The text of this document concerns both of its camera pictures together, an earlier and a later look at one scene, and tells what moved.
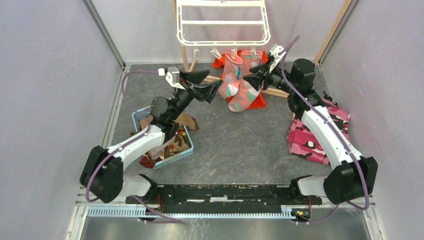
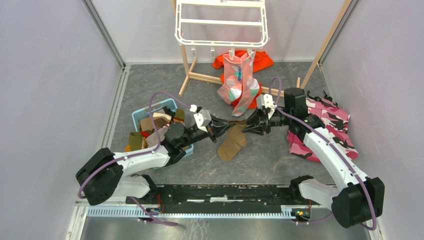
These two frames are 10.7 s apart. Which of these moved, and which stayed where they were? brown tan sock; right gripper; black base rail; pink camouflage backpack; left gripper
Moved: brown tan sock; right gripper; left gripper
Stayed: black base rail; pink camouflage backpack
